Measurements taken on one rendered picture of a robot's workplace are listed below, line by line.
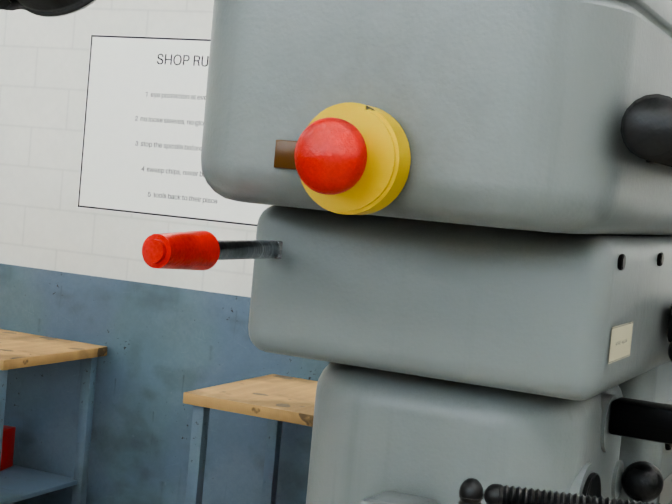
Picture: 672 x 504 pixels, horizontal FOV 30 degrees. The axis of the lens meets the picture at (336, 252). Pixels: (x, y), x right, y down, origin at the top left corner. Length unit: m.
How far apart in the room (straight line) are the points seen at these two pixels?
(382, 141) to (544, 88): 0.09
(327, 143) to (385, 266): 0.16
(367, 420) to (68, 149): 5.57
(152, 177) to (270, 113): 5.35
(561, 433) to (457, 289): 0.12
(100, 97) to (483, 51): 5.63
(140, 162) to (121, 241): 0.40
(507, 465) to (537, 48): 0.28
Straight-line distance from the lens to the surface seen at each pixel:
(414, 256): 0.78
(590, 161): 0.68
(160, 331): 6.03
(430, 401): 0.82
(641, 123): 0.67
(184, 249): 0.71
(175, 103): 6.02
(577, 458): 0.84
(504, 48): 0.67
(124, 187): 6.15
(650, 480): 0.94
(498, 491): 0.72
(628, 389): 0.98
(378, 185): 0.66
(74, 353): 5.93
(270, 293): 0.82
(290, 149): 0.71
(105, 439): 6.27
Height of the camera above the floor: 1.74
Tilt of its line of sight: 3 degrees down
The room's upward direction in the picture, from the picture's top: 5 degrees clockwise
